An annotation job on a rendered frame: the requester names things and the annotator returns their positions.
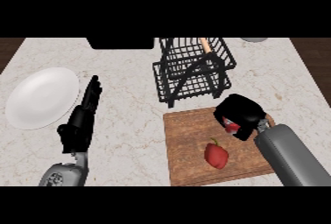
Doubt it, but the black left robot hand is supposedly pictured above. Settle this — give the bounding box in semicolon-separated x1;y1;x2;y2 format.
57;74;104;155

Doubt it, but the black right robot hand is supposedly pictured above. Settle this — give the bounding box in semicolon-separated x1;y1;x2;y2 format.
213;93;268;142

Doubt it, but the red can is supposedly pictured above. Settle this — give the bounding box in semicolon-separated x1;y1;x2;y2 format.
222;116;243;136

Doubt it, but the brown wooden cutting board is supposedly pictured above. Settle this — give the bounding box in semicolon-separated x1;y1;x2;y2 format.
162;106;277;187

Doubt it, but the white oval plate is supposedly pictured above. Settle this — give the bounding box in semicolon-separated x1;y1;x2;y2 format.
5;66;82;130

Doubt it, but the red bell pepper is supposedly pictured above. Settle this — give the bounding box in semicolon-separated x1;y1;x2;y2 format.
203;137;231;170

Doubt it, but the grey round object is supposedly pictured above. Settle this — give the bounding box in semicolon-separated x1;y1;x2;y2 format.
240;38;271;44

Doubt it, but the black appliance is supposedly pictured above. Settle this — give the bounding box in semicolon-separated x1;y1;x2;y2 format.
86;38;156;50

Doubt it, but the black tiered wire basket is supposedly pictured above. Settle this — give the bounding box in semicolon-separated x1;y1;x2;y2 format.
151;38;238;109

